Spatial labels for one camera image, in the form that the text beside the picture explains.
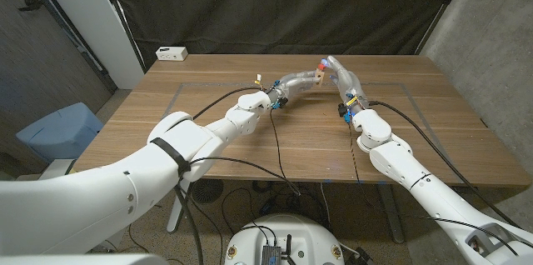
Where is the black door handle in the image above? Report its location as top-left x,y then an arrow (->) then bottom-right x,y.
17,0 -> 45,13

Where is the black backdrop curtain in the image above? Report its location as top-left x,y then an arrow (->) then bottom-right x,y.
102,0 -> 474,70

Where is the black backdrop stand pole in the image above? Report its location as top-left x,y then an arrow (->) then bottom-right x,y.
96,0 -> 147,74
414,0 -> 474,56

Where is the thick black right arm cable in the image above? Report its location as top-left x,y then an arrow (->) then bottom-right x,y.
368,100 -> 521,229

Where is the black floor fan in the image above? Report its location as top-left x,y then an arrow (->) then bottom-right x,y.
190,178 -> 225,204

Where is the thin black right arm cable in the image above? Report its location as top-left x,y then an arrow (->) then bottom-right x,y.
347,122 -> 521,258

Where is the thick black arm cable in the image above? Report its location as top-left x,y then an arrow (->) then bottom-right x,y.
368,100 -> 521,229
191,86 -> 263,121

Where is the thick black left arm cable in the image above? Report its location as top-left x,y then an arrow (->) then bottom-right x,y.
191,86 -> 263,121

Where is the white power strip box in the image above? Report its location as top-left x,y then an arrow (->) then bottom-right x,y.
155,46 -> 189,63

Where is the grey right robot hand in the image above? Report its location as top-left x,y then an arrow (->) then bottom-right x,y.
325,55 -> 371,117

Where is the white table leg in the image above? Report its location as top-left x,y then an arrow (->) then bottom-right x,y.
166,192 -> 187,233

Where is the white pillar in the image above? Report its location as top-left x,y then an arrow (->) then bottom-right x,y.
31,0 -> 146,90

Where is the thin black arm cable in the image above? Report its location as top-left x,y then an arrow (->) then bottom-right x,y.
347,122 -> 521,258
178,107 -> 301,198

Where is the blue plastic bin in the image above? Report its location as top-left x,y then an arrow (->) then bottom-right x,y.
15,102 -> 105,164

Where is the black floor cable bundle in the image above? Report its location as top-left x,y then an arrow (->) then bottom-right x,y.
220,179 -> 334,237

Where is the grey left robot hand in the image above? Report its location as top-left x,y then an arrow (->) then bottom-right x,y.
266,69 -> 324,110

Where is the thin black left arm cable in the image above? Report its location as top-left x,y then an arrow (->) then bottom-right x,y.
178,107 -> 301,198

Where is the grey ribbed torso module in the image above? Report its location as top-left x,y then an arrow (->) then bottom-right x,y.
261,244 -> 283,265

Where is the grey table leg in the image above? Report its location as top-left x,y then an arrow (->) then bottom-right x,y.
376,183 -> 406,244

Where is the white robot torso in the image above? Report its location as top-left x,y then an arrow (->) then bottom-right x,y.
224,213 -> 346,265

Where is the dark grey door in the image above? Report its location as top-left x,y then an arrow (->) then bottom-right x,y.
0,0 -> 120,137

